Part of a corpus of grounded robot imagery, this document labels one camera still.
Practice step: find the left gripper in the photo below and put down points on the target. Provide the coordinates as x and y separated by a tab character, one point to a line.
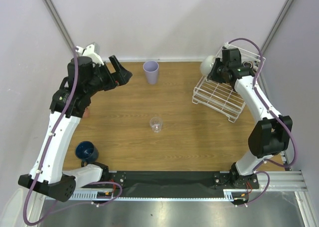
120	77

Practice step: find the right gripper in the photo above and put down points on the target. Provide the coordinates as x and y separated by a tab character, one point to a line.
215	72

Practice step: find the black mug white inside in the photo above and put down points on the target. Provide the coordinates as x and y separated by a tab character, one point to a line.
248	64

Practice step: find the cream round mug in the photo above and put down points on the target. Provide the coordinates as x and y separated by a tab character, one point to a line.
207	65

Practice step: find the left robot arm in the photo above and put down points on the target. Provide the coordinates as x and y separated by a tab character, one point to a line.
85	78

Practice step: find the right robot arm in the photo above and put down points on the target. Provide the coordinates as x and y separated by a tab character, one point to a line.
271	134

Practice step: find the lilac plastic tumbler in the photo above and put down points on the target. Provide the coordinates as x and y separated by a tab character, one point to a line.
151	69

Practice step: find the pink mug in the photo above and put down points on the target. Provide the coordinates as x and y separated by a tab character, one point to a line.
86	113

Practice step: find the clear glass cup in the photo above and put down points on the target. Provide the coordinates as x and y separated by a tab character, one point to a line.
156	124

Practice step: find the large dark blue mug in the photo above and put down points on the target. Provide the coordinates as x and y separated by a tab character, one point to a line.
87	153

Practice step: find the white wire dish rack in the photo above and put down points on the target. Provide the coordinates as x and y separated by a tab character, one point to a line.
220	96

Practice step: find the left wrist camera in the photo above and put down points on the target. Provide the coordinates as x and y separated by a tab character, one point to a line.
91	51

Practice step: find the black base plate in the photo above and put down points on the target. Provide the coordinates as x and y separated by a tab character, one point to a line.
181	184

